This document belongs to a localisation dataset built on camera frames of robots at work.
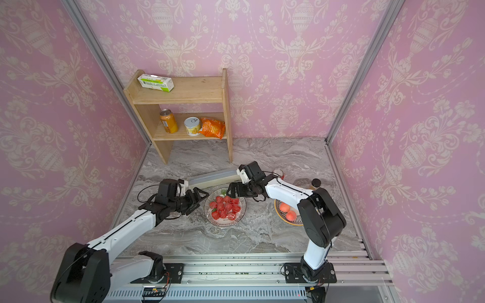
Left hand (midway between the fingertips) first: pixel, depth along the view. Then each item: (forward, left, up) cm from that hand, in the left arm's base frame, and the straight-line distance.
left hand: (206, 199), depth 84 cm
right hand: (+5, -13, -2) cm, 14 cm away
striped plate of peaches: (-4, -37, -5) cm, 38 cm away
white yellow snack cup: (+30, +8, +17) cm, 36 cm away
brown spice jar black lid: (+11, -52, -1) cm, 53 cm away
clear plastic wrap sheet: (-2, -7, -7) cm, 10 cm away
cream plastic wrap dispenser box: (+14, 0, -5) cm, 15 cm away
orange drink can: (+30, +19, +20) cm, 41 cm away
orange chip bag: (+29, -1, +17) cm, 33 cm away
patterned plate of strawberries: (-7, -7, -8) cm, 13 cm away
